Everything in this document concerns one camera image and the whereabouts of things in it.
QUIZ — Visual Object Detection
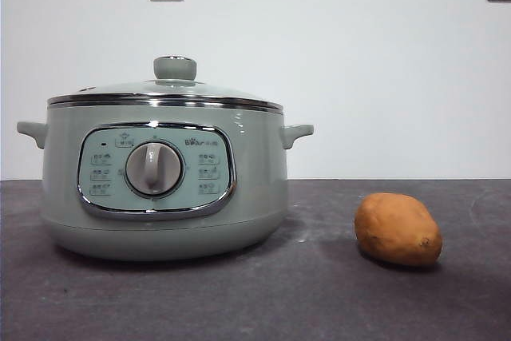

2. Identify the pale green electric cooking pot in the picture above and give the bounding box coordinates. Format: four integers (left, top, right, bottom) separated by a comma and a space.
16, 101, 315, 263

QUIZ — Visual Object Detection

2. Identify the glass lid with green knob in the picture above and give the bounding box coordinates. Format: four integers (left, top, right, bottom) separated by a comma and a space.
47, 55, 285, 113

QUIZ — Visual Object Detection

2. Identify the brown potato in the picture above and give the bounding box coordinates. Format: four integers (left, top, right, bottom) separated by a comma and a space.
354, 192, 444, 268

